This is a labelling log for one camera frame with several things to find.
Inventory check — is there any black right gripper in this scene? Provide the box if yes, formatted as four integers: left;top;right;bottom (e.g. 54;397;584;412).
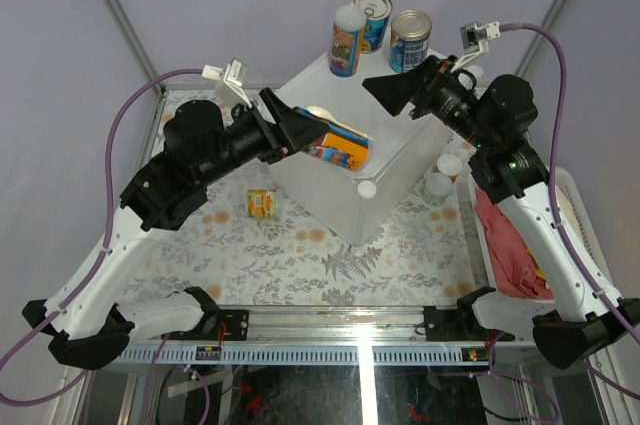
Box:
363;55;495;151

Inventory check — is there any white lid orange can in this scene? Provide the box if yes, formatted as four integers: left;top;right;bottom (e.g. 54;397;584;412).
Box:
328;4;367;77

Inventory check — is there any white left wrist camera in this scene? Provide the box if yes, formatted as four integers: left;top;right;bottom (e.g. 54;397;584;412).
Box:
201;58;251;107

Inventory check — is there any white plastic basket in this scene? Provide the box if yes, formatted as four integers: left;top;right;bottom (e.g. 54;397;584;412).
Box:
468;167;611;291

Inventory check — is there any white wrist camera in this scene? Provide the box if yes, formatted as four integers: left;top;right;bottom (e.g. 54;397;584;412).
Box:
201;58;251;107
452;21;501;71

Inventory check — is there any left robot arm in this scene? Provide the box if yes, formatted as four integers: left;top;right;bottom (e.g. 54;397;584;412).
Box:
22;88;329;371

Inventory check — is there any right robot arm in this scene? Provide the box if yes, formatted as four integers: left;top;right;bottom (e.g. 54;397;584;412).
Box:
362;56;639;369

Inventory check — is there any white slotted cable duct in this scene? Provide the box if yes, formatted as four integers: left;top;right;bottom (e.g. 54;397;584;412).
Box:
116;343;488;367

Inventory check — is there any aluminium front rail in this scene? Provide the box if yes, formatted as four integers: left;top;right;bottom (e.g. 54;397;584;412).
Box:
79;305;614;346

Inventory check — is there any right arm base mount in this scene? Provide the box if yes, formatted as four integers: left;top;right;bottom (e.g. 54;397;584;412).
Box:
414;299;498;342

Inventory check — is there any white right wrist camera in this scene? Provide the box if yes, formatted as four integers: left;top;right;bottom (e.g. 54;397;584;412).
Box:
452;21;501;71

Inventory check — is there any pink cloth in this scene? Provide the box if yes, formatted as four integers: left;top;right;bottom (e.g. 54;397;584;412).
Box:
474;188;553;300

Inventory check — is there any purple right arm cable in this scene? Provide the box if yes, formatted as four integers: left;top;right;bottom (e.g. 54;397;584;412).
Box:
489;21;640;421

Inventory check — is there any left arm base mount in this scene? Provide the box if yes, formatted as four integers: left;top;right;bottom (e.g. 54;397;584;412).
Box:
180;309;250;343

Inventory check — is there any blue soup can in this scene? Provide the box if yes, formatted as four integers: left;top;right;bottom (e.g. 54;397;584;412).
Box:
354;0;393;54
389;10;432;73

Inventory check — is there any white lid yellow jar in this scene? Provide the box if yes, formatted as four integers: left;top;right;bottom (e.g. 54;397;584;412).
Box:
436;154;464;182

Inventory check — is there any clear lid green jar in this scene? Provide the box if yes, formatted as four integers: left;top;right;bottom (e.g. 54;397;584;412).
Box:
422;172;453;206

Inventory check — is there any white cube counter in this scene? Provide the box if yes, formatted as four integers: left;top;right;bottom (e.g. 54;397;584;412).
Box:
269;49;453;245

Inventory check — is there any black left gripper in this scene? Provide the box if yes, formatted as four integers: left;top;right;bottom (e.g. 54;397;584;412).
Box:
197;86;330;187

